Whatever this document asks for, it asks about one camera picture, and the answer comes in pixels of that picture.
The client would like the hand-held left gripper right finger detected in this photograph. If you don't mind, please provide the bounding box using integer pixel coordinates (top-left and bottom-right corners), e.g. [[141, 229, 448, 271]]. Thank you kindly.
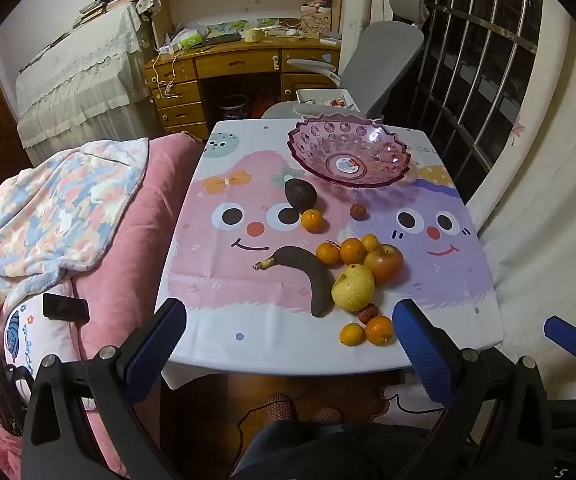
[[392, 298, 569, 480]]

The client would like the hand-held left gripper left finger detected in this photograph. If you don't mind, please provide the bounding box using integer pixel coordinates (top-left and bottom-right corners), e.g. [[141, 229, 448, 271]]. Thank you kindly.
[[22, 297, 189, 480]]

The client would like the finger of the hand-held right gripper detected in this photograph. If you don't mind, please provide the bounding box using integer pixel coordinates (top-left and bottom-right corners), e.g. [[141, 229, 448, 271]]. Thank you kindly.
[[543, 315, 576, 361]]

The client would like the yellow pear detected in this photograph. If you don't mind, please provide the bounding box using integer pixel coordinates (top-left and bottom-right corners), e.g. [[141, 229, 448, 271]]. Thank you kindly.
[[331, 263, 376, 313]]

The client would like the red yellow apple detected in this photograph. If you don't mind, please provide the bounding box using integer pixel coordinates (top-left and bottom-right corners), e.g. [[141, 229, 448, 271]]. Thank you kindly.
[[364, 243, 405, 286]]

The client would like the brown overripe banana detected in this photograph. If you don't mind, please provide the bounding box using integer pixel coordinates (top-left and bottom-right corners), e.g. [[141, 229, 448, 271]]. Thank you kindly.
[[253, 245, 337, 318]]

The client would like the purple glass fruit bowl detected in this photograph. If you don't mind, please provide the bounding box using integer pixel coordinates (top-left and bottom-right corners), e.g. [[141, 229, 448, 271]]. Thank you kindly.
[[287, 113, 413, 189]]

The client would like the black phone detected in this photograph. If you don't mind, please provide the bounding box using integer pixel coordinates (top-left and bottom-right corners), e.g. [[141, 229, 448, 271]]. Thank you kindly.
[[42, 293, 90, 322]]

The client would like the pink slipper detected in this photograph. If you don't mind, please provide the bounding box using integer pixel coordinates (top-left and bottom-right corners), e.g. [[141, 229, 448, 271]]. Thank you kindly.
[[265, 394, 299, 423], [313, 407, 343, 426]]

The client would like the cartoon printed tablecloth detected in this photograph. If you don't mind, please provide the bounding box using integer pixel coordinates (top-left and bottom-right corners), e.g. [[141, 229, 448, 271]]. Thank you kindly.
[[154, 119, 504, 387]]

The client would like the white printed pillow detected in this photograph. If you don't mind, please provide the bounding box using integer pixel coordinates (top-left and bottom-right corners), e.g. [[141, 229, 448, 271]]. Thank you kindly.
[[2, 280, 98, 411]]

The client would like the white curtain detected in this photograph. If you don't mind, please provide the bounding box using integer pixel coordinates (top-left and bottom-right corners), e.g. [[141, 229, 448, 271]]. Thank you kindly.
[[463, 0, 576, 401]]

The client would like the pastel patterned fleece blanket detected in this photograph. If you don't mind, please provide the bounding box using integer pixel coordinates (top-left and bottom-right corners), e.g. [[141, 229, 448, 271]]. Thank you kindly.
[[0, 137, 149, 306]]

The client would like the dark avocado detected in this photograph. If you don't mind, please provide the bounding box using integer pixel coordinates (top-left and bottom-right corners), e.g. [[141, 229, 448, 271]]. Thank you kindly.
[[284, 178, 319, 211]]

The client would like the dark waste bin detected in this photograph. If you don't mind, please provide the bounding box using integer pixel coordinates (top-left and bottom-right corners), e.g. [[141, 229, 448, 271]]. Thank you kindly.
[[218, 95, 249, 122]]

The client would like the white lace cover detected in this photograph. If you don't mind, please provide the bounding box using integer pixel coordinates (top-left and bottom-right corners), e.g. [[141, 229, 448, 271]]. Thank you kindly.
[[15, 2, 156, 151]]

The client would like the white plastic tray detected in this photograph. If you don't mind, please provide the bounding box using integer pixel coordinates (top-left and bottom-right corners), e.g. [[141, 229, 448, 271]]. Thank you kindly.
[[295, 88, 361, 111]]

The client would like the metal window grille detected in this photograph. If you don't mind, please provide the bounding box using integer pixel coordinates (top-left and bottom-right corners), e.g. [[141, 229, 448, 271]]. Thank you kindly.
[[408, 0, 544, 176]]

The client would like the wooden desk with hutch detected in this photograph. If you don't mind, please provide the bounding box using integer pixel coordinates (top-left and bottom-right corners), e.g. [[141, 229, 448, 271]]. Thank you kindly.
[[144, 0, 346, 139]]

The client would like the grey office chair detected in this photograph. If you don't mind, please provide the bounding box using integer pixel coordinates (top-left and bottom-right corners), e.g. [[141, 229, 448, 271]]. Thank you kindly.
[[262, 0, 429, 121]]

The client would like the green tissue pack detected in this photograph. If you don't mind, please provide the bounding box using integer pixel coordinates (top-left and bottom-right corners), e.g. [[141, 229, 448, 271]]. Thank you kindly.
[[175, 27, 205, 51]]

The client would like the small wooden box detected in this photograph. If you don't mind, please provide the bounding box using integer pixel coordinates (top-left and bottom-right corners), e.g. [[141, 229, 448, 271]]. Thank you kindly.
[[300, 10, 336, 36]]

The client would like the thin black floor cable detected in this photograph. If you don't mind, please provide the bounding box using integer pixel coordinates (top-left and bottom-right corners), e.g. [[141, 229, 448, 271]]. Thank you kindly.
[[237, 404, 269, 461]]

